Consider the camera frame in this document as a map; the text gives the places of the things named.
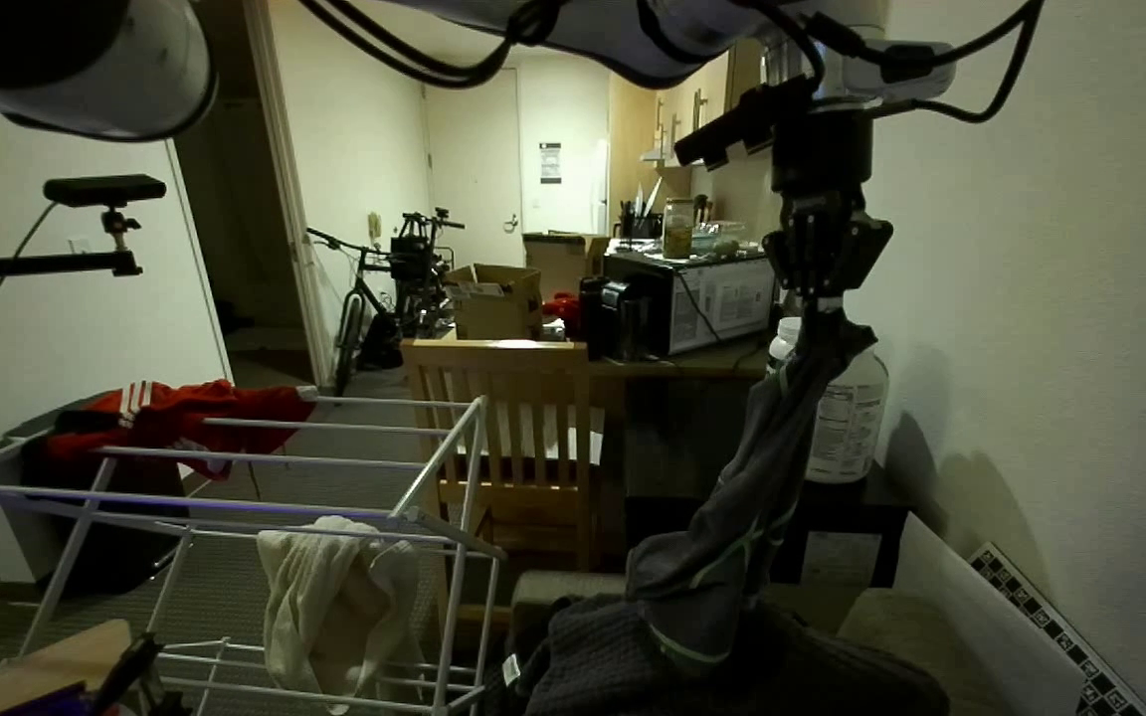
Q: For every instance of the black microwave oven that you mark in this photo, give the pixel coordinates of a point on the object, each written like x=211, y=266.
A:
x=695, y=306

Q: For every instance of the white drying rack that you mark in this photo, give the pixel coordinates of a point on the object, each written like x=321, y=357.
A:
x=224, y=668

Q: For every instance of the black bicycle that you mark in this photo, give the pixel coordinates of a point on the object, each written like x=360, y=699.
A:
x=398, y=292

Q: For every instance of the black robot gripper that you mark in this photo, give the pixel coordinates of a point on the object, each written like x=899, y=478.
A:
x=825, y=241

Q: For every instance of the white calibration board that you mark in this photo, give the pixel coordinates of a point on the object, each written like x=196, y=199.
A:
x=1006, y=632

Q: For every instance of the dark grey garment pile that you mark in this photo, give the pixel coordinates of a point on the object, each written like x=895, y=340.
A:
x=599, y=657

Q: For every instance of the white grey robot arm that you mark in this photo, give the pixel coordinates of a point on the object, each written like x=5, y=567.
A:
x=146, y=71

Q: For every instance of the glass jar with lid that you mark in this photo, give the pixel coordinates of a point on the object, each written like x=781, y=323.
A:
x=679, y=229

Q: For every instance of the red garment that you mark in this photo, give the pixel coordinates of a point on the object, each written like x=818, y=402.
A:
x=211, y=414

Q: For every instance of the white cloth on rack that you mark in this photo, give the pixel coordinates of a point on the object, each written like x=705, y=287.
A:
x=343, y=607

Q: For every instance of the wooden chair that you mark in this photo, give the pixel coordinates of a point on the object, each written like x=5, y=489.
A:
x=528, y=483

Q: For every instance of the cardboard box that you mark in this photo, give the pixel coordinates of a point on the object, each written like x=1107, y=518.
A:
x=496, y=302

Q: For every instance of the black coffee maker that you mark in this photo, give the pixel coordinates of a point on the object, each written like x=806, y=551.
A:
x=614, y=321

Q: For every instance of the black side table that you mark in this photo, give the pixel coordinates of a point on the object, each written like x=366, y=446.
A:
x=845, y=531

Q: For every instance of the grey cloth with green stripes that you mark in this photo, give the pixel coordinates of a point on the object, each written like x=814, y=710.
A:
x=695, y=585

